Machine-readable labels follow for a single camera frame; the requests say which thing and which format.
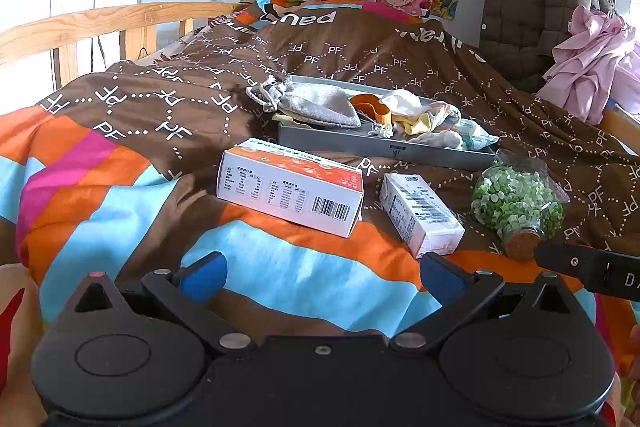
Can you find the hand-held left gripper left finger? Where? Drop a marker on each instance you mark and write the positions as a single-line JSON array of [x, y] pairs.
[[202, 277]]

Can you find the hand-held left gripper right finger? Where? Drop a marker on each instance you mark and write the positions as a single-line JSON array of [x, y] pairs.
[[445, 277]]

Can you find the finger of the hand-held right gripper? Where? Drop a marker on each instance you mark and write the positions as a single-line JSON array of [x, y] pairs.
[[565, 261]]

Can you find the white teal tissue pack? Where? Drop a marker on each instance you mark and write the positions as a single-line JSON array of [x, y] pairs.
[[477, 134]]

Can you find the white striped sock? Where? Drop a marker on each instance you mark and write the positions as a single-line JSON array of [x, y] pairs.
[[445, 114]]

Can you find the grey shallow box tray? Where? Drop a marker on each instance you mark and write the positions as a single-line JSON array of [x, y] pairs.
[[340, 149]]

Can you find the small white carton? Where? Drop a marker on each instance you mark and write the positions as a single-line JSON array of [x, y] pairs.
[[425, 217]]

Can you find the glass jar of green stars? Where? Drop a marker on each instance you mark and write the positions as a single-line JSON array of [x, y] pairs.
[[515, 202]]

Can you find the orange white carton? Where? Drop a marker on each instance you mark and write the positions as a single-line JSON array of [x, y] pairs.
[[285, 192]]

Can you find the cream red cloth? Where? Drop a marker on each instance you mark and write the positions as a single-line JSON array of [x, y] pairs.
[[20, 332]]

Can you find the pink garment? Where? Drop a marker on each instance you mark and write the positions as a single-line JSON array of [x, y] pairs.
[[595, 67]]

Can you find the brown patterned striped quilt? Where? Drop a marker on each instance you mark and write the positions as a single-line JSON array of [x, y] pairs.
[[350, 52]]

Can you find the brown quilted jacket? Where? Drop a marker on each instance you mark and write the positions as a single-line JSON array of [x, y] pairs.
[[530, 7]]

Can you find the short wooden bed rail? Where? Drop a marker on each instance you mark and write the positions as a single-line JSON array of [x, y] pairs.
[[620, 124]]

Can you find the long wooden bed rail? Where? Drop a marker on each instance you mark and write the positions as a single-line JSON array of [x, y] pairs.
[[100, 22]]

